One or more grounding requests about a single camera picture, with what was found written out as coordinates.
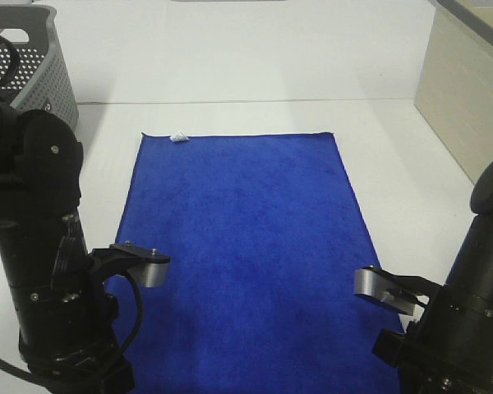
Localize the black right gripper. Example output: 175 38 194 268
373 318 493 393

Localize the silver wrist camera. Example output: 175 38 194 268
89 241 172 288
353 266 441 316

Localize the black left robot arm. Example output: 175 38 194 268
0 102 135 393

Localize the beige storage box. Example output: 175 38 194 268
414 1 493 181

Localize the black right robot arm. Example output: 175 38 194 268
373 162 493 393

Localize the grey perforated plastic basket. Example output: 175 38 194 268
0 1 79 131

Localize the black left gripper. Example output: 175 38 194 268
19 329 135 393

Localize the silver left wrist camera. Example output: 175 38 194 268
89 241 172 288

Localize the blue microfibre towel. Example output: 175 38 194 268
117 132 401 393

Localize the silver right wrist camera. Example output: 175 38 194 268
353 266 441 316

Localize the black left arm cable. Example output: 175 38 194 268
0 34 21 89

